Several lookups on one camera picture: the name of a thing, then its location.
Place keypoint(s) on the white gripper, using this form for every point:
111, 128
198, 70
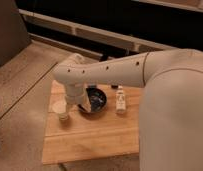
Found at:
76, 95

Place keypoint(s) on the white shelf rail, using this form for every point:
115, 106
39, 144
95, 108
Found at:
129, 43

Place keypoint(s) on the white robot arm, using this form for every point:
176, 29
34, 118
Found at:
171, 106

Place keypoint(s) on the black bowl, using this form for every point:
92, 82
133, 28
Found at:
97, 100

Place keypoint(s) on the wooden cutting board table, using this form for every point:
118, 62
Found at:
84, 137

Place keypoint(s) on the white bottle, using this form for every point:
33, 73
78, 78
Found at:
120, 101

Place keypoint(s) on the small dark object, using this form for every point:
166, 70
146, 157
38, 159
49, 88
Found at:
114, 86

